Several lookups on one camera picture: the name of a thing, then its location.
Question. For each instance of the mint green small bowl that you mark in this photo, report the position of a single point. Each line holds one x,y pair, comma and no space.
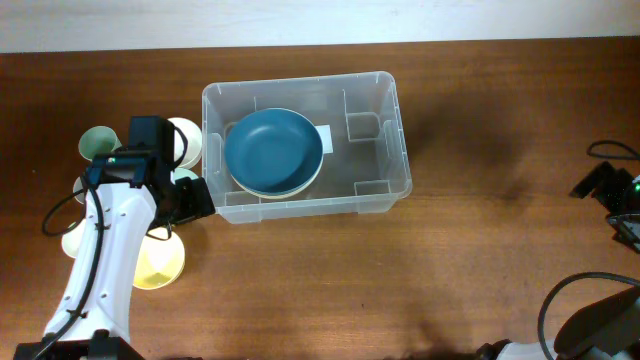
182,173

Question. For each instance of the yellow small bowl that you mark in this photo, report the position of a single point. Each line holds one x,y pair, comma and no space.
161,260

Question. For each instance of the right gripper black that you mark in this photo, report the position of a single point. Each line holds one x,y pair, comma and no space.
617,180

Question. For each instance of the white label in bin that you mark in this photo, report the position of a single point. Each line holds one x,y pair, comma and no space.
324,132

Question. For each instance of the dark blue large bowl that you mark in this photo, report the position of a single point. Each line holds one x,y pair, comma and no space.
272,150

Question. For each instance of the grey translucent cup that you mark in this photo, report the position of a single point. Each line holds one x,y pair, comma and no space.
79,191

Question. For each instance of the cream large bowl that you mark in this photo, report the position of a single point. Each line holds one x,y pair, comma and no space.
260,194

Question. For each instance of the mint green cup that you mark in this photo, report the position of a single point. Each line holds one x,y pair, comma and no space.
98,140

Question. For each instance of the white small bowl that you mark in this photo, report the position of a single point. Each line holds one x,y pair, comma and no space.
193,134

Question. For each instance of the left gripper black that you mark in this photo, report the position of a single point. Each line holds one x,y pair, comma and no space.
198,200

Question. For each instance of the cream cup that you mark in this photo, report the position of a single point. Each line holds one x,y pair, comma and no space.
72,239

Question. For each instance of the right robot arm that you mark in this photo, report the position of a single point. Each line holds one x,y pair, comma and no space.
606,329

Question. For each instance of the clear plastic storage bin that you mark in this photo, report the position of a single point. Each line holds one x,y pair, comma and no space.
368,170

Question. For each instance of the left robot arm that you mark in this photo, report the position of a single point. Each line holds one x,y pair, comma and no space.
128,192

